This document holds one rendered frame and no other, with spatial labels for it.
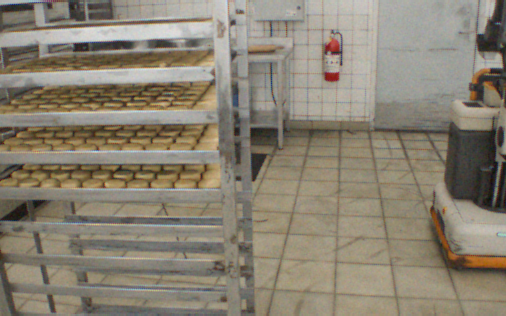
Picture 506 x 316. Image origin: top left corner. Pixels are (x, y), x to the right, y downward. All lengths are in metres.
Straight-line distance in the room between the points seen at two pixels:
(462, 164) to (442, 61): 2.52
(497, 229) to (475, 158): 0.42
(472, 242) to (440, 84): 2.85
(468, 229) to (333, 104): 2.86
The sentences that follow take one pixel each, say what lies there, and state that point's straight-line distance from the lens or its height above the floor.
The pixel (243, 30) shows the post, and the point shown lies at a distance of 1.41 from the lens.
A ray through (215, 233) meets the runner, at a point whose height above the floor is 0.87.
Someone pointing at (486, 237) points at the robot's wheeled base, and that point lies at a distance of 2.62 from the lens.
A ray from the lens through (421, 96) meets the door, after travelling 5.21.
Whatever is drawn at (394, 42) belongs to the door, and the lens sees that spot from 5.09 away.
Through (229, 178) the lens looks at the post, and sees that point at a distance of 1.02.
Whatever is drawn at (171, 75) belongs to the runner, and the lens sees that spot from 1.02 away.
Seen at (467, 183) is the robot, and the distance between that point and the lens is 2.84.
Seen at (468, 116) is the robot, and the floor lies 0.77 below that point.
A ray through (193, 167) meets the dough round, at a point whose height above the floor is 0.97.
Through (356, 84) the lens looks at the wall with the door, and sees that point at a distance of 5.09.
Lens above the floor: 1.38
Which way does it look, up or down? 19 degrees down
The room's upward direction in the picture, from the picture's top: 2 degrees counter-clockwise
